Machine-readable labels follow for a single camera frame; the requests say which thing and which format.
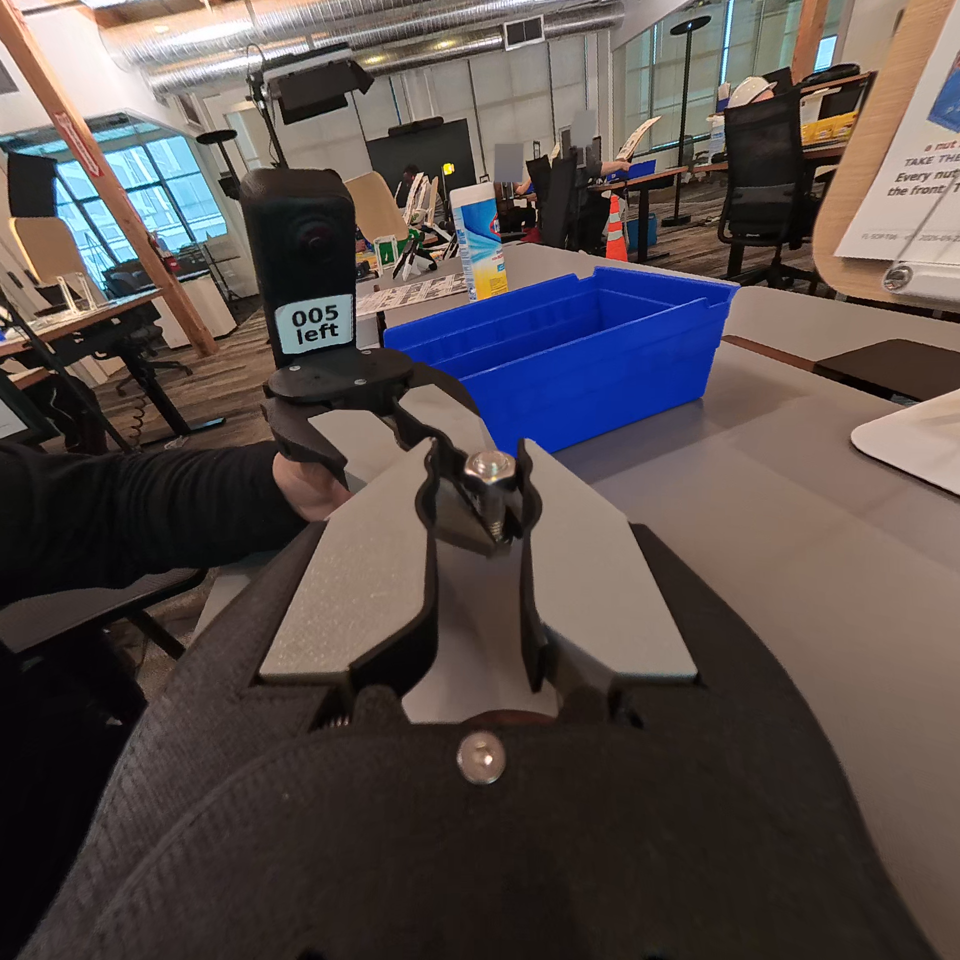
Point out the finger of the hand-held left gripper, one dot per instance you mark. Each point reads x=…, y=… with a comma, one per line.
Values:
x=360, y=442
x=450, y=412

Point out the blue storage tray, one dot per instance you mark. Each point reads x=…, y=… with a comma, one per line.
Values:
x=637, y=171

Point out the yellow storage bin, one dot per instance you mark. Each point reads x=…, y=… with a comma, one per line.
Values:
x=829, y=129

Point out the orange traffic cone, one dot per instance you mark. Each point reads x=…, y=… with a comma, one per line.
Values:
x=615, y=229

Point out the black floor lamp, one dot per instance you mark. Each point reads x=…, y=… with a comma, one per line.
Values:
x=686, y=30

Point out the printed instruction sheet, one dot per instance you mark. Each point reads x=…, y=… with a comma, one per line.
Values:
x=907, y=187

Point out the person's dark clothing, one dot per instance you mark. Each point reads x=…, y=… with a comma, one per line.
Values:
x=45, y=750

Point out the blue plastic bin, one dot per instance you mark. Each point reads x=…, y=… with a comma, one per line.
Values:
x=585, y=360

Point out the person's left forearm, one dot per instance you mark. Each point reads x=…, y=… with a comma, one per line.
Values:
x=135, y=510

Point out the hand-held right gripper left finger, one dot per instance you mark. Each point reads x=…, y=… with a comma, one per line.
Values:
x=360, y=592

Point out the tan wooden board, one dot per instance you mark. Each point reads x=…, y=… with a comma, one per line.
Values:
x=375, y=202

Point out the white hard hat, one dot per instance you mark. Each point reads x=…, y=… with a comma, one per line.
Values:
x=751, y=90

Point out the disinfecting wipes canister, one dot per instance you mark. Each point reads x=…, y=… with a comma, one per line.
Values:
x=480, y=240

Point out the wooden book stand white base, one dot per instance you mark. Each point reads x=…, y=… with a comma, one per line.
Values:
x=870, y=150

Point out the dark chair seat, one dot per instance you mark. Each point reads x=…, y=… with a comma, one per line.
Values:
x=90, y=600

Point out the person's left hand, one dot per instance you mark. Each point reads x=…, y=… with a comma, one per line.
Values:
x=307, y=487

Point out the wooden side desk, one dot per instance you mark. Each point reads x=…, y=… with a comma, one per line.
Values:
x=82, y=322

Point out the wooden post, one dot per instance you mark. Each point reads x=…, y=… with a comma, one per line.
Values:
x=97, y=172

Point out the silver hex bolt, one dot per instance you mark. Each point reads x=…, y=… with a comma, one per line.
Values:
x=491, y=469

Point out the black wall screen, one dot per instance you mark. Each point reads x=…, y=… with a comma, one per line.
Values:
x=424, y=150

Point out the black office chair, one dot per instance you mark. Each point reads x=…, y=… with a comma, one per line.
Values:
x=765, y=172

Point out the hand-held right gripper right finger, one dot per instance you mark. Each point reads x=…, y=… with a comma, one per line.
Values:
x=600, y=592

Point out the black studio light panel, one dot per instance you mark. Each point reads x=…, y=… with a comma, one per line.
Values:
x=315, y=86

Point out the printed paper sheet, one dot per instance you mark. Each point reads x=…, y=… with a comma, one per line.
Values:
x=412, y=292

